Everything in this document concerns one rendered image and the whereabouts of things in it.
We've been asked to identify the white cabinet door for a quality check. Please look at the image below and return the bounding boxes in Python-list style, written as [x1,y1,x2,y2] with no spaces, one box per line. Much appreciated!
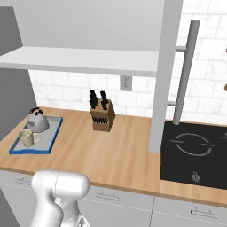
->
[148,0,184,153]

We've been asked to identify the blue-rimmed grey tray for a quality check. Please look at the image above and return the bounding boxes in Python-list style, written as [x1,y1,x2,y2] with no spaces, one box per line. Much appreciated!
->
[8,115,64,155]

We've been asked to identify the beige mug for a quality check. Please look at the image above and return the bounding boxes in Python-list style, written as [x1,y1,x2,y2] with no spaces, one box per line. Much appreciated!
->
[18,128,42,149]

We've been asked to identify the grey cabinet door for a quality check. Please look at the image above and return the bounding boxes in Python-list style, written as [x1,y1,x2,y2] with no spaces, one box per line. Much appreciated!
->
[0,5,38,142]

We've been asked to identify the wooden knife block, black knives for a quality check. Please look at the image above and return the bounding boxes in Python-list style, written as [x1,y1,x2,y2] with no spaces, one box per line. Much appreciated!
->
[89,89,116,133]

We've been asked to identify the white drawer front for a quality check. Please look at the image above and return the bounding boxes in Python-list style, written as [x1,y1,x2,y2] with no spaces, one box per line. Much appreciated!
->
[85,184,156,213]
[0,169,35,192]
[153,196,227,227]

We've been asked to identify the black hob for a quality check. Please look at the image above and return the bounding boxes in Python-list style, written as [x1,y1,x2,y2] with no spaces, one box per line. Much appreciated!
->
[160,120,227,191]

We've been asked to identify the grey hob knob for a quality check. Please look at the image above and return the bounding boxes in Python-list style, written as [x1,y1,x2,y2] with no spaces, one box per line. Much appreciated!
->
[191,171,200,183]

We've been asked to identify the white base cupboard door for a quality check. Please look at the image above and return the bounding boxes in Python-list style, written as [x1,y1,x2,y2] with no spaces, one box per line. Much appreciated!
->
[77,198,154,227]

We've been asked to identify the grey wall socket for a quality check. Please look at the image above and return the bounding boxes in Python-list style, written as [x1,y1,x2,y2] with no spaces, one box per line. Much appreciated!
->
[120,74,133,92]

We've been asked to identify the grey kettle with black handle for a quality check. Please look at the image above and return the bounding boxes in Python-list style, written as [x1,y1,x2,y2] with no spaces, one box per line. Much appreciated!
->
[27,106,51,134]

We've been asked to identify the grey drawer handle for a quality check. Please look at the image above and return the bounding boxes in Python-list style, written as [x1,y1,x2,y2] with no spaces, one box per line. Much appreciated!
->
[190,207,220,220]
[95,192,121,202]
[15,176,33,186]

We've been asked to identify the grey bar door handle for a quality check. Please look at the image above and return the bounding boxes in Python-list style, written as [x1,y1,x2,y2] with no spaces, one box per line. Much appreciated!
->
[167,19,201,126]

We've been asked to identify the white wall cabinet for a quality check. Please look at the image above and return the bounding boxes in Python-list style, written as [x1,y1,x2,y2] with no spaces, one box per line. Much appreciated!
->
[0,0,166,78]

